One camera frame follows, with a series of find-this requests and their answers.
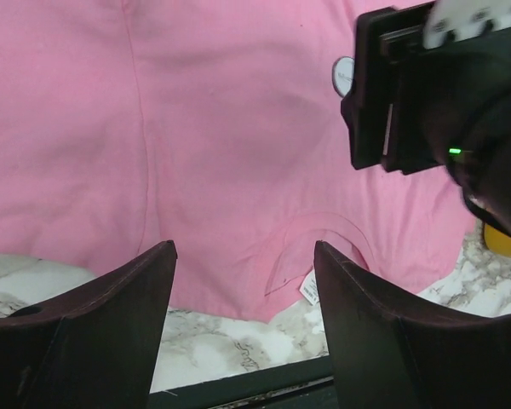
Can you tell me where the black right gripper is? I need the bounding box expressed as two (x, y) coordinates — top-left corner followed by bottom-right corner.
(341, 1), (511, 237)

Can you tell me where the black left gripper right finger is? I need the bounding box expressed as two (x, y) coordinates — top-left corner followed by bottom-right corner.
(314, 241), (511, 409)

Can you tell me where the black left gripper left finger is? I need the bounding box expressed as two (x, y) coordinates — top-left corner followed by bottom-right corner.
(0, 241), (177, 408)

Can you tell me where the pink t-shirt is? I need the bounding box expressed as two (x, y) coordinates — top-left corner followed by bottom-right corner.
(0, 1), (474, 322)

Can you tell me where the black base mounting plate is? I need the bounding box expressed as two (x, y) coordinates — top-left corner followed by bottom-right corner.
(147, 356), (339, 409)

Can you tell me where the yellow plastic basket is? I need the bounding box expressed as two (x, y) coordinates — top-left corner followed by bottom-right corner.
(483, 223), (511, 258)

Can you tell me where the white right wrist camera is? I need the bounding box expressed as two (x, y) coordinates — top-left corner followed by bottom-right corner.
(422, 0), (511, 49)

